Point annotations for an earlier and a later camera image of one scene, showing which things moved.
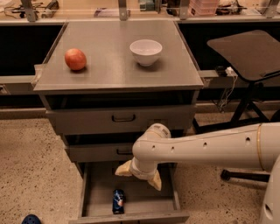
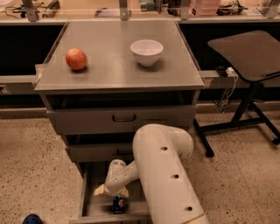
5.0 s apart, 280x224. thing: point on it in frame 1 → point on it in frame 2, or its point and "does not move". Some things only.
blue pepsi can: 118,201 does not move
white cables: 229,71 does not move
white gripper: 139,173 → 112,185
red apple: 75,59 does not move
